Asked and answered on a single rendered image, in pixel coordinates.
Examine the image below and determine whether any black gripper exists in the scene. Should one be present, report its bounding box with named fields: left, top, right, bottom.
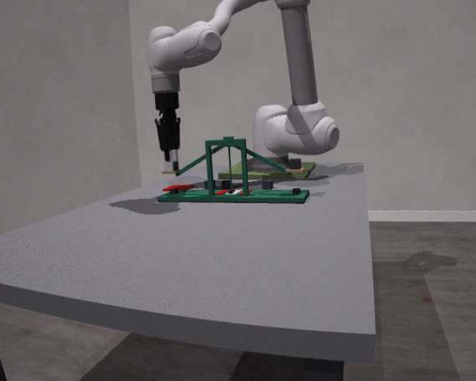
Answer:
left=155, top=93, right=180, bottom=171

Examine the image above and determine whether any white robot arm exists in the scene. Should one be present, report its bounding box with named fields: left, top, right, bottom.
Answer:
left=147, top=0, right=340, bottom=169

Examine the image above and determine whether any red flat square plate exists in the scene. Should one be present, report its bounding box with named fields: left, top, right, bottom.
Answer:
left=163, top=185, right=195, bottom=191

